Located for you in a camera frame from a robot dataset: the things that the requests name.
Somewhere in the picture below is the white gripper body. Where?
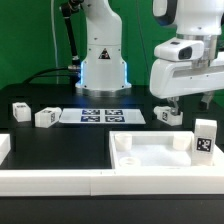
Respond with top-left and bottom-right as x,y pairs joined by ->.
150,59 -> 224,99

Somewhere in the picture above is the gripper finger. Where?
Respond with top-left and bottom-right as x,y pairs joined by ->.
199,91 -> 214,110
168,97 -> 180,116

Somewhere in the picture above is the white square table top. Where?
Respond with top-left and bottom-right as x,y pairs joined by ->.
109,131 -> 224,172

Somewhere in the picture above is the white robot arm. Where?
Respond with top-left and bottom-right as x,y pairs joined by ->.
60,0 -> 224,113

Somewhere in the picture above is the white sheet with tag markers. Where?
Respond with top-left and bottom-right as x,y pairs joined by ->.
60,108 -> 145,124

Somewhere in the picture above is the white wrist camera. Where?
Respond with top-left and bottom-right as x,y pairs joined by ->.
154,38 -> 204,62

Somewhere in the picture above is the white front fence wall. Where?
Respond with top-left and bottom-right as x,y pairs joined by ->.
0,168 -> 224,196

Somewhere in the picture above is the white fence wall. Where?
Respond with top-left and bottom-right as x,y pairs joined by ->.
0,168 -> 224,196
0,134 -> 11,165

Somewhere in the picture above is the white left fence wall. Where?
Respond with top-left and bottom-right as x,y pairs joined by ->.
0,134 -> 11,165

